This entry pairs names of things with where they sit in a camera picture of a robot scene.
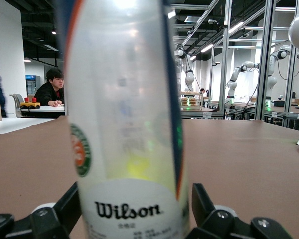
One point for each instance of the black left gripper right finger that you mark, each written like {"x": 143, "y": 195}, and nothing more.
{"x": 219, "y": 224}

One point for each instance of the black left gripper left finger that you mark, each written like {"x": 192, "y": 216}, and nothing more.
{"x": 52, "y": 221}

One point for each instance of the yellow tennis ball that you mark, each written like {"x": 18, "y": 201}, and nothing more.
{"x": 139, "y": 169}

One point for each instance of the clear Wilson tennis ball can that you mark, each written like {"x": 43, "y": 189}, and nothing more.
{"x": 124, "y": 99}

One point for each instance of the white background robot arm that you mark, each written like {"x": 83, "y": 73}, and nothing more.
{"x": 272, "y": 74}
{"x": 189, "y": 74}
{"x": 233, "y": 79}

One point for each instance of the white desk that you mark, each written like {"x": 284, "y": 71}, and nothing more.
{"x": 44, "y": 109}

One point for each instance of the yellow emergency stop box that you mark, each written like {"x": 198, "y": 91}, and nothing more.
{"x": 30, "y": 104}

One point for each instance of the grey office chair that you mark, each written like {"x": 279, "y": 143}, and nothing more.
{"x": 17, "y": 102}

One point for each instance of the seated person black jacket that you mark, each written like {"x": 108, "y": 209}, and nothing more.
{"x": 48, "y": 93}

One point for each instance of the blue drinks fridge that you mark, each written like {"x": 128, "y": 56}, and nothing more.
{"x": 33, "y": 84}

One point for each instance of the tall aluminium frame column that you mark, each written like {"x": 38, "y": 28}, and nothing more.
{"x": 225, "y": 62}
{"x": 264, "y": 62}
{"x": 291, "y": 74}

